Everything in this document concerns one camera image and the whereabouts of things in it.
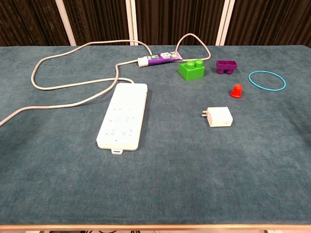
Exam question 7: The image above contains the white power strip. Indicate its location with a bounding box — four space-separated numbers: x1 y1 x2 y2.
96 83 148 155

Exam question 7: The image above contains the white power adapter plug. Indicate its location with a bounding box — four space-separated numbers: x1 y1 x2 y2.
201 106 234 128

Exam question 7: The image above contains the green building block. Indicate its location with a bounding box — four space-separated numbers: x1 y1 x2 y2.
178 59 205 82

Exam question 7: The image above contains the purple toothpaste tube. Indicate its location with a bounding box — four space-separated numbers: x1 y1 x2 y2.
137 51 183 68

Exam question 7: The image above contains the teal fabric table mat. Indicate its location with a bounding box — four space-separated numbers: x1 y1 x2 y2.
0 45 311 228

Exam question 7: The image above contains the purple building block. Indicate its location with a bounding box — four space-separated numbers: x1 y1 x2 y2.
216 60 238 75

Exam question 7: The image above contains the white partition frame post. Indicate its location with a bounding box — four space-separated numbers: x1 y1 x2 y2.
55 0 77 46
125 0 138 46
215 0 236 46

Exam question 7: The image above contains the cyan thin ring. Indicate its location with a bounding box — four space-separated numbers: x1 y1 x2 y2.
248 70 287 92

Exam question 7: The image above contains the white power strip cable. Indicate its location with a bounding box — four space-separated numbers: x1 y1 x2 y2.
0 33 211 127

